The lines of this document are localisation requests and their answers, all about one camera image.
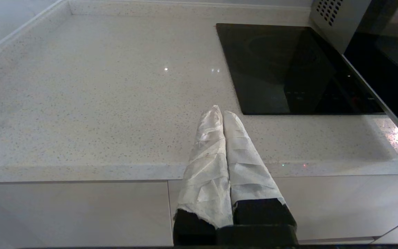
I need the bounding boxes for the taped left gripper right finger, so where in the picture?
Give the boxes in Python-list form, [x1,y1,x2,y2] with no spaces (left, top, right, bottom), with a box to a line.
[222,111,298,227]

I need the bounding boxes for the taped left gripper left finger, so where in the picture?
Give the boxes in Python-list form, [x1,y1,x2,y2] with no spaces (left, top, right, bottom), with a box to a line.
[173,105,234,246]

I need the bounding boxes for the black glass microwave door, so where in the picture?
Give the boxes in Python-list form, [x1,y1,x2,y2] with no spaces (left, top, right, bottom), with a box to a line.
[343,0,398,153]

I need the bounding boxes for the black induction cooktop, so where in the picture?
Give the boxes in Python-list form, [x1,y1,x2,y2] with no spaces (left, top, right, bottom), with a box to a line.
[216,23,387,116]

